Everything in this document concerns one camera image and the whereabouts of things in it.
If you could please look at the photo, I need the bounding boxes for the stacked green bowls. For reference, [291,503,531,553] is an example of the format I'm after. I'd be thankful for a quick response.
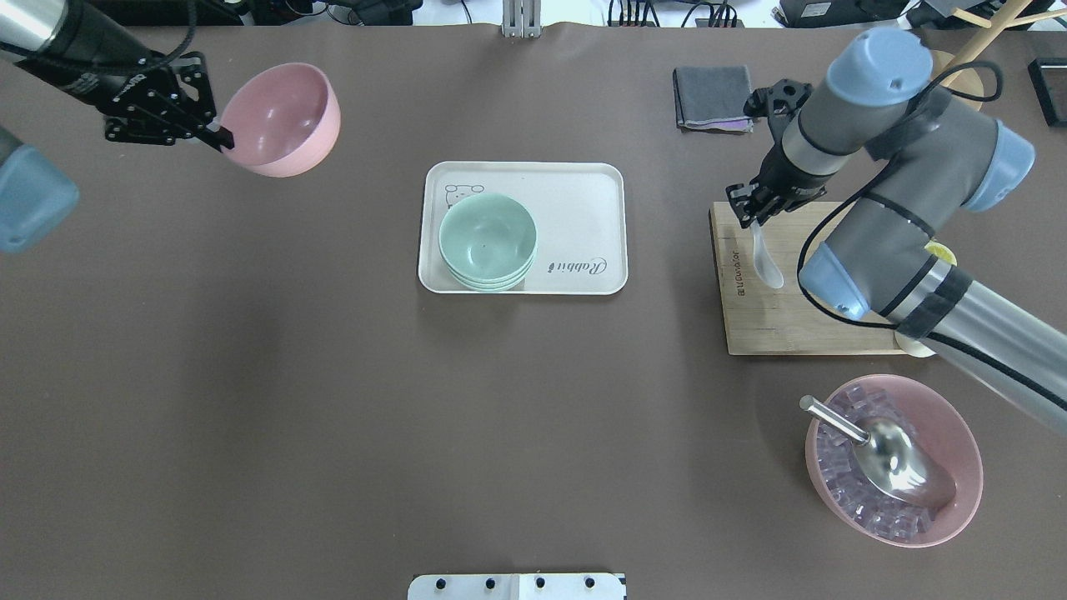
[437,192,539,293]

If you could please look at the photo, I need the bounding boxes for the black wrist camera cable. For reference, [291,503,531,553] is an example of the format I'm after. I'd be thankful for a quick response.
[798,60,1001,330]

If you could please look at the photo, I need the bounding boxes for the cream rabbit tray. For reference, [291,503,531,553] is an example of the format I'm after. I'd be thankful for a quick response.
[417,161,630,296]

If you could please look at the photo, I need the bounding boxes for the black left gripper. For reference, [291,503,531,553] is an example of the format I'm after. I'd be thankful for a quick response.
[103,51,235,152]

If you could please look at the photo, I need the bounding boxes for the small pink bowl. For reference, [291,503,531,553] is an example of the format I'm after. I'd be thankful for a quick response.
[221,63,343,178]

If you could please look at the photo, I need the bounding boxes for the lemon slices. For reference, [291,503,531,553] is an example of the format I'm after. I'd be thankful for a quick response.
[924,240,958,266]

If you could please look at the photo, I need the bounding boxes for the large pink ice bowl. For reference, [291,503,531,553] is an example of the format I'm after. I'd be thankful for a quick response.
[800,373,984,548]

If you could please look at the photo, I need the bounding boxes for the metal ice scoop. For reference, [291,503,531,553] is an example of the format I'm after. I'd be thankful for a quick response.
[798,395,957,509]

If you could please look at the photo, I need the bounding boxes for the aluminium frame post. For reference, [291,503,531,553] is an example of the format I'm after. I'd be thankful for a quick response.
[501,0,542,38]

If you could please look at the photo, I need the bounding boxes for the wooden cutting board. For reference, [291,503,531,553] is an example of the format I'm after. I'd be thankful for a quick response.
[708,202,906,356]

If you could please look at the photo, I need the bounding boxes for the grey folded cloth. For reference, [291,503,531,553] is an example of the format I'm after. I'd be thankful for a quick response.
[672,66,752,133]

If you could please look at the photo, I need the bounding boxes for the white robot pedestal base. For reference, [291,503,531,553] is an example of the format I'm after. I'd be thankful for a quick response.
[407,572,628,599]

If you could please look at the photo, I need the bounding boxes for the white garlic bulb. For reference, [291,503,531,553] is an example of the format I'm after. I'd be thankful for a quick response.
[893,332,936,358]

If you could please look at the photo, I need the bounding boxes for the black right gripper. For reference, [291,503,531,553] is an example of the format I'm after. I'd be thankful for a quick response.
[724,79,834,228]

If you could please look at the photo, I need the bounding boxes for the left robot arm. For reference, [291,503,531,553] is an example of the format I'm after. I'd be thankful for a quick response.
[1,1,235,254]

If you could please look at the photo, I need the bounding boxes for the white ceramic spoon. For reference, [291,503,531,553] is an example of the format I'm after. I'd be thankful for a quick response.
[749,219,784,290]

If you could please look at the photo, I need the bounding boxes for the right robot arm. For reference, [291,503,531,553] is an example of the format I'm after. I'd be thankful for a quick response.
[724,27,1066,433]

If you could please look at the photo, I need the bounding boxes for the wooden mug tree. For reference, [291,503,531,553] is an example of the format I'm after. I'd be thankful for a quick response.
[930,1,1066,96]

